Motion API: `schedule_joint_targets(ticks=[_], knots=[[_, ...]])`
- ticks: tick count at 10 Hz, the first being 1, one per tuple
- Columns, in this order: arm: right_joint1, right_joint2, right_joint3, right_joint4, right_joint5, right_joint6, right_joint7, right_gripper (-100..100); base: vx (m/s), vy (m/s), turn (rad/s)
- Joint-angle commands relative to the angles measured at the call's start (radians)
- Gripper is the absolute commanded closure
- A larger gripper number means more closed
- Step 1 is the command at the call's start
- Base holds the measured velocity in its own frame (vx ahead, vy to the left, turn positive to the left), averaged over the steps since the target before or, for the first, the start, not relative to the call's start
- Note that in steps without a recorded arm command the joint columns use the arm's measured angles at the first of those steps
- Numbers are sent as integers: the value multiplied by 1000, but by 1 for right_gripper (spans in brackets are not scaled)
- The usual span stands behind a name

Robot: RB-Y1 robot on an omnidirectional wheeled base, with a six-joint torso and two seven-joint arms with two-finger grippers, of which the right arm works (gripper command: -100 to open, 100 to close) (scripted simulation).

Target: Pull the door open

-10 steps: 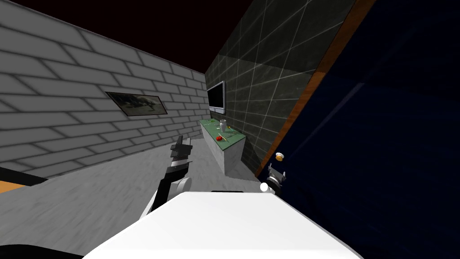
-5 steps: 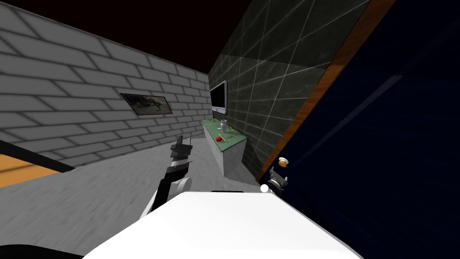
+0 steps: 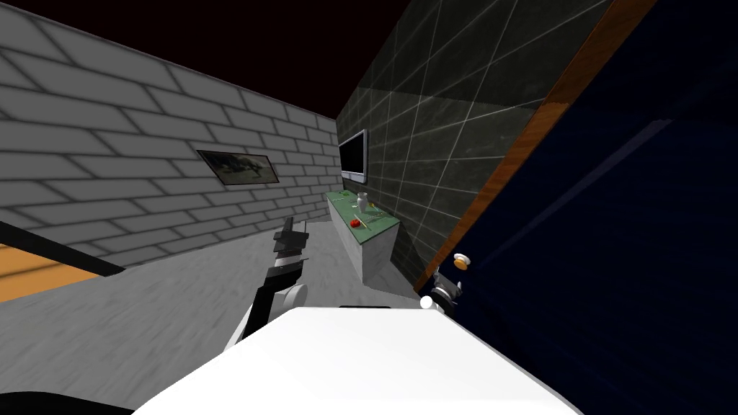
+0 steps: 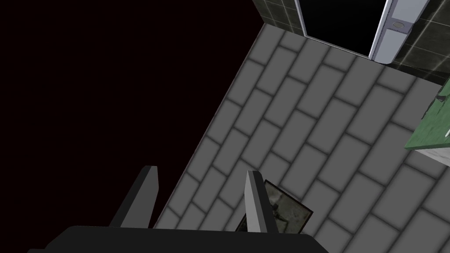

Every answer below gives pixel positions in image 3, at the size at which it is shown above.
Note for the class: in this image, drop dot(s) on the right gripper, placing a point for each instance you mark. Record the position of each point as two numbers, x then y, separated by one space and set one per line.
448 285

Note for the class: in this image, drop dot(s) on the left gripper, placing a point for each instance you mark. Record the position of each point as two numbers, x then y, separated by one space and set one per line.
290 245

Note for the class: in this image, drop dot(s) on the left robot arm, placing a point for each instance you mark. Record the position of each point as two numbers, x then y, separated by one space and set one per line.
271 300

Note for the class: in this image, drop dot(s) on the orange and white door knob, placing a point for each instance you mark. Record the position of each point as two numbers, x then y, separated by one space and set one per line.
462 261

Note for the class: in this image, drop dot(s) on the grey cabinet with green top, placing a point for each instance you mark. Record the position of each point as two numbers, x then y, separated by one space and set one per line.
369 242

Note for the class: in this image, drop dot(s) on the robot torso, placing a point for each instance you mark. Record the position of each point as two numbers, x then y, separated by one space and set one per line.
357 369

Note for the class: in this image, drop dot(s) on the dark blue door leaf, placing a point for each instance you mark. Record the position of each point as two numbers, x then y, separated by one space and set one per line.
611 259

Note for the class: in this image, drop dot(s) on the dark framed wall picture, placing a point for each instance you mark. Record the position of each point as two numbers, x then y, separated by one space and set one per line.
239 168

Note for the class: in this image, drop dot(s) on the wall television with silver frame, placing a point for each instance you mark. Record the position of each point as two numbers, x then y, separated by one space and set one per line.
353 157

